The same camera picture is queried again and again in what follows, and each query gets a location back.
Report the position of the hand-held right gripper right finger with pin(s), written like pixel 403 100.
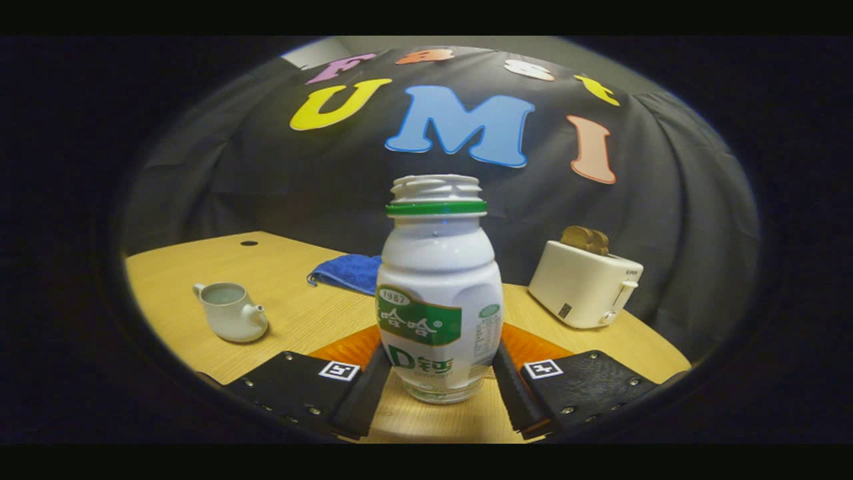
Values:
pixel 513 400

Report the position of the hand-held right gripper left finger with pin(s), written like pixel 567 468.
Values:
pixel 363 400

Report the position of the white green-label water bottle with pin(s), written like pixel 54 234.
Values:
pixel 436 280

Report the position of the white ceramic teacup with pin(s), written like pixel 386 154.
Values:
pixel 230 320

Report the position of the blue towel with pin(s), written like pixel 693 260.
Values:
pixel 350 272

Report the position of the white toaster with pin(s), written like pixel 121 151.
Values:
pixel 580 286

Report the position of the toasted bread slice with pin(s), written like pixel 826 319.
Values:
pixel 602 243
pixel 576 236

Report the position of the black backdrop cloth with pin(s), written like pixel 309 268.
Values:
pixel 266 186

